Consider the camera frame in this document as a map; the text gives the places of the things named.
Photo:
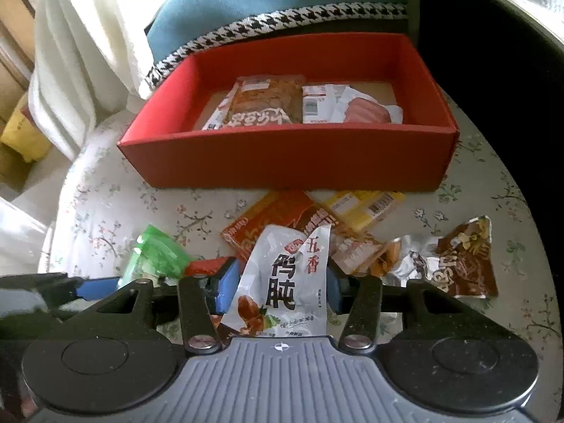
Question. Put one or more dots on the yellow snack packet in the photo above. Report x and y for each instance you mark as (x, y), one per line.
(352, 211)

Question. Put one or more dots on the orange snack packet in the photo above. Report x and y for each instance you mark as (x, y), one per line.
(264, 220)

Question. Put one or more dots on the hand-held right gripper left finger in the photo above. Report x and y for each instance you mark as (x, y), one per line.
(225, 288)

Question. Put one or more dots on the red and white snack packet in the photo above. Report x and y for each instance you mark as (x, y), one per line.
(315, 103)

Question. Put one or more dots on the red cardboard box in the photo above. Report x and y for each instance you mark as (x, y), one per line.
(286, 158)

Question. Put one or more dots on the wooden door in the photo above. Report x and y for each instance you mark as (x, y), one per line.
(17, 31)

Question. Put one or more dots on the brown meat snack packet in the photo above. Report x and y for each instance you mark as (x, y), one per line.
(264, 101)

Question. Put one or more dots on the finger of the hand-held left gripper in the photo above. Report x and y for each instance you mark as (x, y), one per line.
(97, 287)

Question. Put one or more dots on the white sausage packet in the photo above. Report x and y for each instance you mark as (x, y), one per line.
(365, 112)

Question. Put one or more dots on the silver foil snack packet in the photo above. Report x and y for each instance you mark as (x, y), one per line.
(409, 264)

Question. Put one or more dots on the dark coffee table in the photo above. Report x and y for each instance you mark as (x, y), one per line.
(484, 75)

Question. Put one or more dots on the brown torn snack packet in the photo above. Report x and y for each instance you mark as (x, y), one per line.
(467, 264)

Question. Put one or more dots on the yellow cloth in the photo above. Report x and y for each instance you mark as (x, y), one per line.
(22, 132)

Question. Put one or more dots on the white black-lettered snack packet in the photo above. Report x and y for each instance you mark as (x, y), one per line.
(282, 282)

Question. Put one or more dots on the green snack packet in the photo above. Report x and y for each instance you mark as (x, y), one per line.
(158, 251)

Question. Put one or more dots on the blue blanket with houndstooth trim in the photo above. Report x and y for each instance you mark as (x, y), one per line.
(242, 0)

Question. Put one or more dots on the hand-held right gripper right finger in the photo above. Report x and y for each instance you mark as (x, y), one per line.
(333, 293)

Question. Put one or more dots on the white towel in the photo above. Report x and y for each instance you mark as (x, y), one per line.
(79, 53)

